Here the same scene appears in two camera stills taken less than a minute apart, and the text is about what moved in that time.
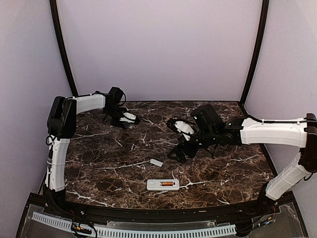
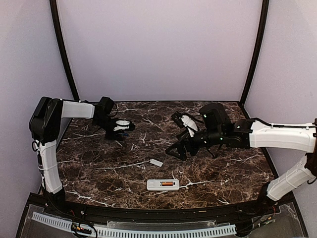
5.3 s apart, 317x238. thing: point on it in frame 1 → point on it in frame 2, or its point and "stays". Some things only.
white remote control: (163, 185) stays
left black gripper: (114, 123) → (115, 136)
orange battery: (167, 183) stays
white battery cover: (156, 162) stays
